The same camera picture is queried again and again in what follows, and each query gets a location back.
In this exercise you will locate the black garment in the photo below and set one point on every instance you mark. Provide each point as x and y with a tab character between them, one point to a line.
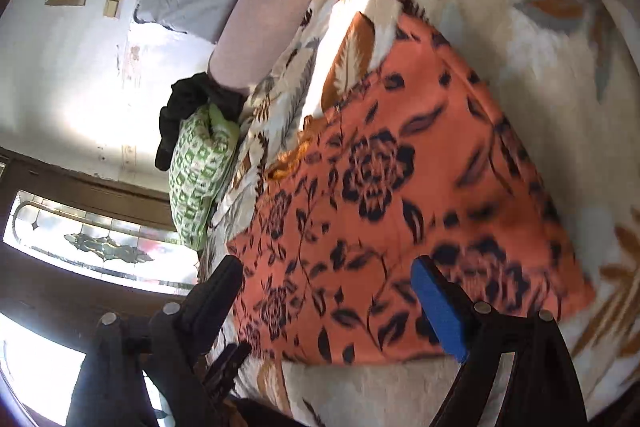
187	102

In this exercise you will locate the wooden framed stained glass window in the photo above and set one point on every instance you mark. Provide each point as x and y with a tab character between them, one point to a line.
100	247

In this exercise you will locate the green and white checked pillow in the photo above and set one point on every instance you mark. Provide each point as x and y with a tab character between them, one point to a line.
197	177

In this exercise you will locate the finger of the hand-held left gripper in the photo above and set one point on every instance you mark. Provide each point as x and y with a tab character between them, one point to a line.
227	369

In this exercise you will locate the orange floral garment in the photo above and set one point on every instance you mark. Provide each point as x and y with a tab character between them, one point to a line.
400	207

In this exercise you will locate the leaf print quilted blanket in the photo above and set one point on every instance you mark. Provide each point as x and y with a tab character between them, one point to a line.
525	32

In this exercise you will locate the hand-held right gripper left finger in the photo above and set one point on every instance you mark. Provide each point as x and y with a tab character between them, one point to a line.
215	297

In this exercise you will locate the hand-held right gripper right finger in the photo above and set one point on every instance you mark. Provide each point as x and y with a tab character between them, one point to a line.
440	307

